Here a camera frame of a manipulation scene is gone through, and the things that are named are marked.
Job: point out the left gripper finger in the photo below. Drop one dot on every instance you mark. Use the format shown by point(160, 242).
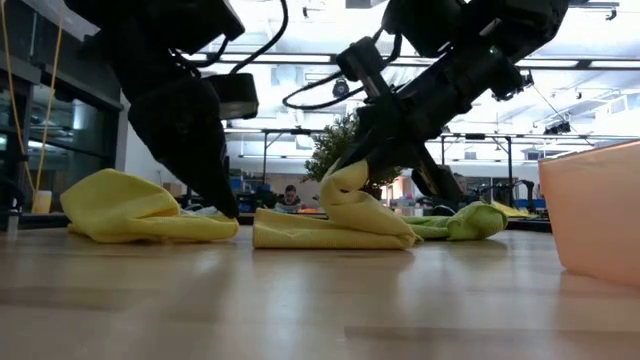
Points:
point(190, 140)

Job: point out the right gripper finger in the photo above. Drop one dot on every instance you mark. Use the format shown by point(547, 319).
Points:
point(382, 150)

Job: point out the yellow microfiber towel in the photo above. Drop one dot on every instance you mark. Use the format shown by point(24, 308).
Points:
point(150, 210)

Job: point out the green microfiber towel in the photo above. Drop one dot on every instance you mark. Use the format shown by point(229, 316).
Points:
point(475, 220)

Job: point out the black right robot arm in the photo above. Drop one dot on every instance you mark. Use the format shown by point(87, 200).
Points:
point(475, 30)

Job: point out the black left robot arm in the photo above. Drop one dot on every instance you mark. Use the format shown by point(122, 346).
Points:
point(150, 25)

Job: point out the small potted artificial plant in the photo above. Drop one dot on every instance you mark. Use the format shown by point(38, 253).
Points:
point(330, 145)

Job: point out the person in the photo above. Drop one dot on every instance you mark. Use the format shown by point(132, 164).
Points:
point(290, 197)

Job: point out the dark glass partition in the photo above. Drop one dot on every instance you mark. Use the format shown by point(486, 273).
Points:
point(75, 125)

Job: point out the small yellow cloth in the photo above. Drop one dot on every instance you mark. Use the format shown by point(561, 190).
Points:
point(510, 210)

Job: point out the pale yellow cup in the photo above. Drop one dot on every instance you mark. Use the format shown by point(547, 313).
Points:
point(42, 202)

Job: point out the orange translucent plastic bin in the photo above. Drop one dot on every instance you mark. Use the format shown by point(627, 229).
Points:
point(595, 210)

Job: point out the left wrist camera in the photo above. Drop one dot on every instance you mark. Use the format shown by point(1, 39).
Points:
point(232, 95)

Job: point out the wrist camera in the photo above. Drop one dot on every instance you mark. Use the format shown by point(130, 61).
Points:
point(232, 95)
point(360, 60)

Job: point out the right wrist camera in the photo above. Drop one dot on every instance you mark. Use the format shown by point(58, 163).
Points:
point(360, 60)

